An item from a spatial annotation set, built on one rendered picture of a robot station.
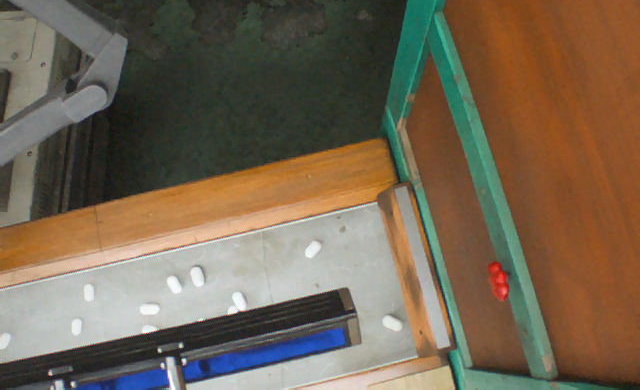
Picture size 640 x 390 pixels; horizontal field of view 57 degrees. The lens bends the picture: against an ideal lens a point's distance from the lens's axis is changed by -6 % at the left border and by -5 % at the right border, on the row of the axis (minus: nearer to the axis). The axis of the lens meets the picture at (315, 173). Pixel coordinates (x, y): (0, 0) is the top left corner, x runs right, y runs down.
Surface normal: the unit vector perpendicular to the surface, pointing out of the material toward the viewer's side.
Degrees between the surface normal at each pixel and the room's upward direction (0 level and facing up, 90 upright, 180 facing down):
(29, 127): 45
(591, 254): 90
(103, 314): 0
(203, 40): 0
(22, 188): 0
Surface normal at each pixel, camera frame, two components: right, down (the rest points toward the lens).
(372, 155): -0.03, -0.27
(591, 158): -0.97, 0.23
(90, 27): 0.12, 0.36
